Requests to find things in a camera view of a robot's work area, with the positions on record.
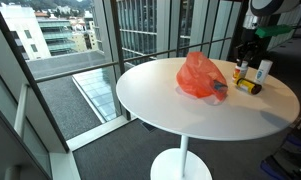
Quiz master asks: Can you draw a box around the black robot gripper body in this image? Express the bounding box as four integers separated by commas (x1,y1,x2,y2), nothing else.
235,28,262,61

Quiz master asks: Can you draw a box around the white pill bottle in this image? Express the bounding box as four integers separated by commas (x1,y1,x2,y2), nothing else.
232,61,248,82

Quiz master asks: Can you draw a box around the green clamp on arm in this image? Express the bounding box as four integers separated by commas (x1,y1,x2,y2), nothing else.
255,25,292,38

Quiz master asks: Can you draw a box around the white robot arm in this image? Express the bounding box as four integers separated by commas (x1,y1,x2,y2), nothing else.
234,0,301,66

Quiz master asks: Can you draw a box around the amber bottle yellow label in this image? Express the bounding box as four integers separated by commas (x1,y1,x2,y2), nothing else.
236,78,262,95

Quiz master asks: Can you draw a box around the blue item inside bag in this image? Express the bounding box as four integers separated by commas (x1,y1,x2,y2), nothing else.
213,80,228,93

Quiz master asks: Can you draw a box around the orange plastic bag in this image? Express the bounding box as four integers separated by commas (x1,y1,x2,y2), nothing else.
176,52,227,101

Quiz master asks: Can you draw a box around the white deodorant stick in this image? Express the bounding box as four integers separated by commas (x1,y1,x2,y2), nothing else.
255,60,273,84

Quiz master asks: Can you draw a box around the round white table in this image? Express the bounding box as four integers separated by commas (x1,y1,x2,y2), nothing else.
116,58,300,180

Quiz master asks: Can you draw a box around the blue black equipment cart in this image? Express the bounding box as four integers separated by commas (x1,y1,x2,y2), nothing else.
260,119,301,180

